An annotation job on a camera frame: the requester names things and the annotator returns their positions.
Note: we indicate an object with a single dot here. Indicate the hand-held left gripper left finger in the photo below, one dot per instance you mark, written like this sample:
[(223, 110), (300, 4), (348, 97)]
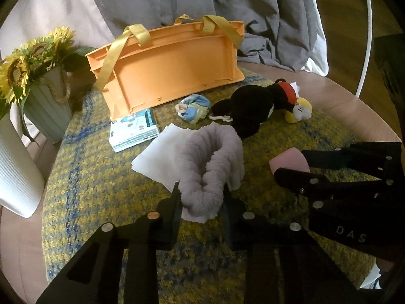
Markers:
[(172, 210)]

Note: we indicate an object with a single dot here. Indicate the white paper tissue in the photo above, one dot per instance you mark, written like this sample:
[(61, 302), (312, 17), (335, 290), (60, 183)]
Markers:
[(158, 155)]

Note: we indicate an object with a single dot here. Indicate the black plush toy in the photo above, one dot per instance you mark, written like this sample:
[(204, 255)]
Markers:
[(253, 107)]

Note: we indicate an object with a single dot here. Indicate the white cloth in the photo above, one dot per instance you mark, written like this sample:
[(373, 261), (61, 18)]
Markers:
[(320, 57)]

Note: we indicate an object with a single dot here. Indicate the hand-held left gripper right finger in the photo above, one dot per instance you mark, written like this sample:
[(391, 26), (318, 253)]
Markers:
[(232, 218)]

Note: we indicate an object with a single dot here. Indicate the pink cup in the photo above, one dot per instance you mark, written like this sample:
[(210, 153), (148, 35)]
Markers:
[(289, 161)]

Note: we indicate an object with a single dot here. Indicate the green ribbed vase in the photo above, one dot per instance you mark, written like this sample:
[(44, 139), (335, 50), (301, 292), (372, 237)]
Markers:
[(47, 110)]

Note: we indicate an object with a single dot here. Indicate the artificial sunflower bouquet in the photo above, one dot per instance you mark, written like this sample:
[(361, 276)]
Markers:
[(15, 72)]

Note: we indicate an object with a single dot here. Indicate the pack of tissue packets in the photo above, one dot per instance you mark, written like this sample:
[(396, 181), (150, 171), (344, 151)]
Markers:
[(133, 131)]

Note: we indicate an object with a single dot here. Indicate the yellow and blue checked mat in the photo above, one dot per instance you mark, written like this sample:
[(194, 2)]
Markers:
[(95, 177)]

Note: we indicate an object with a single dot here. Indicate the white ribbed flower pot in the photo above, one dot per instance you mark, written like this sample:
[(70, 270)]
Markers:
[(15, 171)]

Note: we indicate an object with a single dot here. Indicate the pale pink curtain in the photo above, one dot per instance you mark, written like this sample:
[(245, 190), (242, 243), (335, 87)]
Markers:
[(47, 6)]

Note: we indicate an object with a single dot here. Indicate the white curved hoop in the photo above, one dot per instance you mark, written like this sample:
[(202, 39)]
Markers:
[(367, 38)]

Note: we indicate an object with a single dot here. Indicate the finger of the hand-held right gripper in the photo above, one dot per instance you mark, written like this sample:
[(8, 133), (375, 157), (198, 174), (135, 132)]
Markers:
[(345, 160), (303, 183)]

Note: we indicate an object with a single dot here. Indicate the grey fluffy cloth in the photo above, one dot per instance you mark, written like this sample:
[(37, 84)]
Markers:
[(202, 152)]

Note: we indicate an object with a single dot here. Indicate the small blue fabric pouch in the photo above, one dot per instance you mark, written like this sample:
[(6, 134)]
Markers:
[(193, 109)]

